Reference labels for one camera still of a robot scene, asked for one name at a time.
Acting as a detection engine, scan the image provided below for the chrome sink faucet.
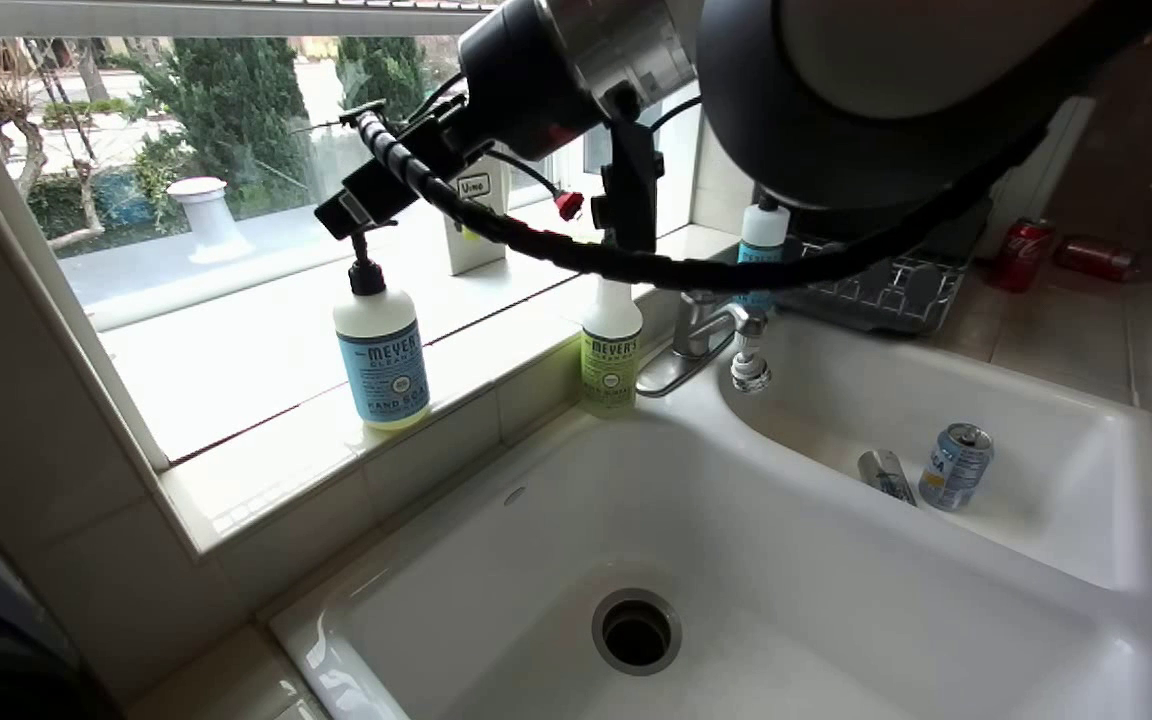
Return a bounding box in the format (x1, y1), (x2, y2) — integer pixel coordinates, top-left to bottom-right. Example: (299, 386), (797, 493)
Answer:
(632, 286), (775, 400)

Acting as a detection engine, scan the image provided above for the red drink can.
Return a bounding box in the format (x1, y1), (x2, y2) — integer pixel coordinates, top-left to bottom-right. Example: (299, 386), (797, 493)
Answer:
(1051, 235), (1140, 286)
(989, 216), (1059, 295)

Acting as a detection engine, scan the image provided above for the white carton box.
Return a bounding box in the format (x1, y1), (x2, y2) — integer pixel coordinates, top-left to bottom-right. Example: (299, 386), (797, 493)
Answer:
(439, 158), (511, 281)

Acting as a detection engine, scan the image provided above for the black rectangular object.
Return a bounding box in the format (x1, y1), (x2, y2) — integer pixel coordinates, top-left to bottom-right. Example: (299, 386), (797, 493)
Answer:
(918, 196), (994, 264)

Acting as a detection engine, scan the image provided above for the green soap pump bottle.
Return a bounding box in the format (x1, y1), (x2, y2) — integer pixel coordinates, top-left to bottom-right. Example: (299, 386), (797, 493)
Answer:
(575, 274), (647, 418)

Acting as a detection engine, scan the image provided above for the white bottle with blue label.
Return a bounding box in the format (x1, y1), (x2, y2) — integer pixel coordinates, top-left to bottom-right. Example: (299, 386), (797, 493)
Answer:
(329, 227), (434, 433)

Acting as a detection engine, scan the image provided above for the white double sink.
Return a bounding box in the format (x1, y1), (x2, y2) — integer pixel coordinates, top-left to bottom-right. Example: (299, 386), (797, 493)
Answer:
(268, 313), (1152, 720)

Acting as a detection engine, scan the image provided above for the black corrugated cable conduit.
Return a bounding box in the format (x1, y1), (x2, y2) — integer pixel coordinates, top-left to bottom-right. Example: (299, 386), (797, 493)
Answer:
(339, 108), (1009, 295)

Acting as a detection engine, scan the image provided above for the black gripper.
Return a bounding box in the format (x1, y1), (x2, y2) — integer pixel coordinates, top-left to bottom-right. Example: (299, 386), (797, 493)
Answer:
(313, 0), (608, 245)

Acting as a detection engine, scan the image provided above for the blue soap bottle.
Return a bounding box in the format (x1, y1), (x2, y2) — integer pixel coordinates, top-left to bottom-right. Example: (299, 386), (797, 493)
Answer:
(732, 196), (797, 324)

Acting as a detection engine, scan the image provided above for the white garden pedestal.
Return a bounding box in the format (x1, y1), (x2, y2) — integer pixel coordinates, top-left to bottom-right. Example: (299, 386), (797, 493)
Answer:
(168, 171), (256, 267)

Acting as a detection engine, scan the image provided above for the grey dish rack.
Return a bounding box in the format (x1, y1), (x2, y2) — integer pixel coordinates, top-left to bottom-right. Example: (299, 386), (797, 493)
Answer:
(771, 253), (971, 339)

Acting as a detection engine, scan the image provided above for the blue printed drink can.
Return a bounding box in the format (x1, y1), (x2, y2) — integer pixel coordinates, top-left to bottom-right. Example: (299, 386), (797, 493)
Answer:
(916, 421), (994, 516)

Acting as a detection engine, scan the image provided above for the open black sink drain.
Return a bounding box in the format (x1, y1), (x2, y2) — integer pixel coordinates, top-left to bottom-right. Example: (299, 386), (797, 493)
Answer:
(588, 586), (682, 676)

